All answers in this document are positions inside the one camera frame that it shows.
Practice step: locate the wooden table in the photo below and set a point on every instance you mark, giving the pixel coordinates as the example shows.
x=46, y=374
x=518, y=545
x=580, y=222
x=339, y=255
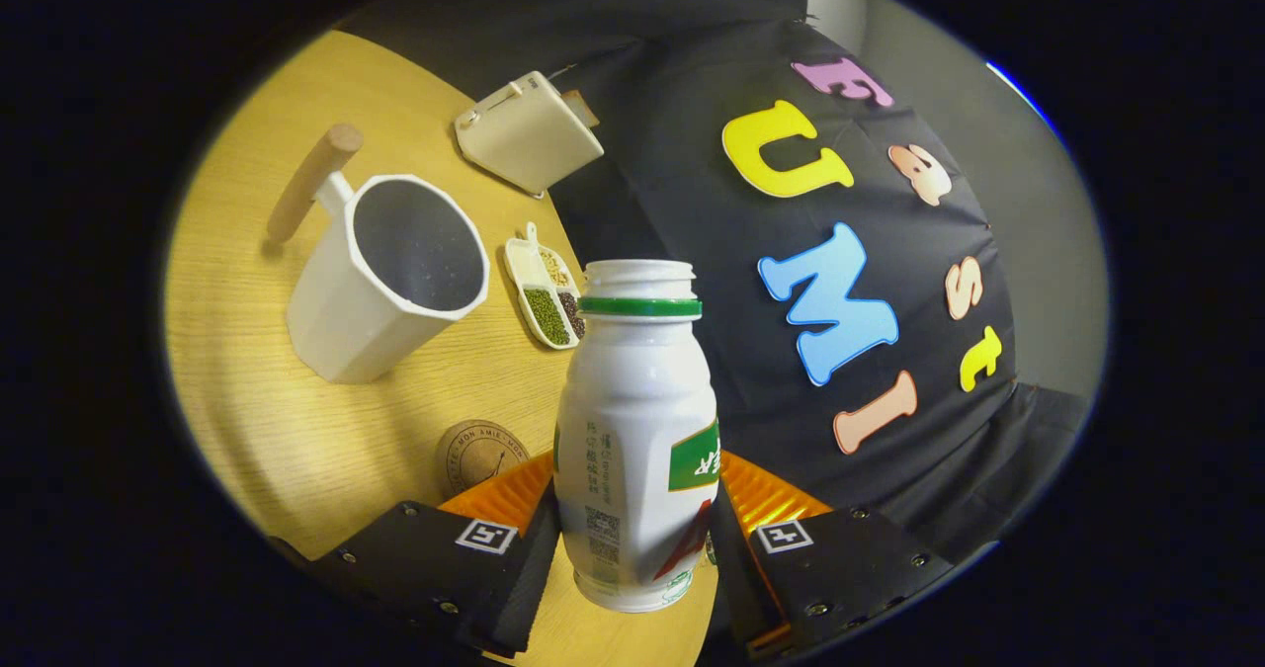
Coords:
x=267, y=410

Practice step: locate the bread slice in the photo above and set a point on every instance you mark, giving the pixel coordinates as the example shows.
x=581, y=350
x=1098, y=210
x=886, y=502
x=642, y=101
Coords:
x=583, y=109

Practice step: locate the white divided dish with beans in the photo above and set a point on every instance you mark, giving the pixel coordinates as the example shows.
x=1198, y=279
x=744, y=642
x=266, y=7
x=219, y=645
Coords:
x=544, y=313

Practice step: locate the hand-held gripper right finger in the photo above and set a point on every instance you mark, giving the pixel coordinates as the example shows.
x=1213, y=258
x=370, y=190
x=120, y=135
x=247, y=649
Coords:
x=739, y=568

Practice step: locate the round wooden coaster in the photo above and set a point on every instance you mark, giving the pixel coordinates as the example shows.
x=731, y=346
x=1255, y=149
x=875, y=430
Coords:
x=474, y=455

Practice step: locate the cream toaster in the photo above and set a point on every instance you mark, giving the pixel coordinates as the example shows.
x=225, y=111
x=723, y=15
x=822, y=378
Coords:
x=529, y=133

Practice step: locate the white juice bottle green label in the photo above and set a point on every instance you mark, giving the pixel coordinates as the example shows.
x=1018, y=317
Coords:
x=632, y=400

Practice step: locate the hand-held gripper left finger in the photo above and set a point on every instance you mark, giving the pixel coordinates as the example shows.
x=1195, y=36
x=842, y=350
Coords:
x=529, y=588

